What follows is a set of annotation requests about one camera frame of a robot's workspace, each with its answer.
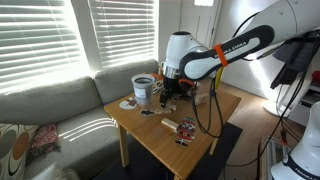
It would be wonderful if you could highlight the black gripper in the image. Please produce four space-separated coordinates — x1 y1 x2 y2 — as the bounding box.
159 76 188 108

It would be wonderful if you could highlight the red patterned cloth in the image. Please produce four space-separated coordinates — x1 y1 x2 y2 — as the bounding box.
26 123 62 164

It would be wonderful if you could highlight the long pale wooden block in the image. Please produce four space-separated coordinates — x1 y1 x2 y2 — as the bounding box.
161 117 180 132

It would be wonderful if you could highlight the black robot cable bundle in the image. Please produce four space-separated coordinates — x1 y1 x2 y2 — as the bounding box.
189 66 225 139

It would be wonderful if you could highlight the grey labelled cup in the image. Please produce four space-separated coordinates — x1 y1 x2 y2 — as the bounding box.
130 73 156 107

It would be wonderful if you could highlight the grey fabric sofa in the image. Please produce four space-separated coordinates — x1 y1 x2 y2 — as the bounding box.
0 58 160 180

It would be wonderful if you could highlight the white framed panel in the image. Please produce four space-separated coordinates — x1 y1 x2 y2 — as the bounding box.
259 134 291 180

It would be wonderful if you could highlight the colourful patterned pillow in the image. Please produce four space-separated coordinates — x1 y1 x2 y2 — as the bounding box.
0 122 40 180

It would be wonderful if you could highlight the white window blind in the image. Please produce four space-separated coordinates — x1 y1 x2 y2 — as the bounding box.
0 0 84 93
87 0 158 69

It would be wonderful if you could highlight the white shelf unit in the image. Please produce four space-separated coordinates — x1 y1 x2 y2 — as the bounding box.
299 71 320 118

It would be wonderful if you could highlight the dark hanging cloth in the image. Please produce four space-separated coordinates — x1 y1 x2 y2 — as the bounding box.
269 31 320 91

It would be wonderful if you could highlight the long black floor cable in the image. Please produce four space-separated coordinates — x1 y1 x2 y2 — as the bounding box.
224 33 320 168

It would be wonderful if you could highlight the orange octopus plush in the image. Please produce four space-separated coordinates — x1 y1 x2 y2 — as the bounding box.
149 72 165 82

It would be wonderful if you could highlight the clear plastic container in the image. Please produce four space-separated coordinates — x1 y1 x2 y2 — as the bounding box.
31 161 81 180

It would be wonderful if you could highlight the dark blue rug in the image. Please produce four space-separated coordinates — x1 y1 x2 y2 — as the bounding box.
91 121 244 180

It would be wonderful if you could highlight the white door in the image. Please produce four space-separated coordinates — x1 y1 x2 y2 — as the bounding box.
179 0 223 48

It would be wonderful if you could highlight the santa figure sticker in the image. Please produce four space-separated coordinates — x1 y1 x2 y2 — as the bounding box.
174 116 197 147

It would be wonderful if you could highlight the light wooden table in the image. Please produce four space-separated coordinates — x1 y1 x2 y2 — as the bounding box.
103 71 243 180

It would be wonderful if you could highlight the orange cable strap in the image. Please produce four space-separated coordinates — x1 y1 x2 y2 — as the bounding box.
178 78 196 88
213 43 230 68

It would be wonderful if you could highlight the yellow cable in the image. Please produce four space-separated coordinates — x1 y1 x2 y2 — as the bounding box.
214 66 225 91

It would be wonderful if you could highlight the white round stand base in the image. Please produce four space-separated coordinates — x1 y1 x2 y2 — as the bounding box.
262 99 291 118

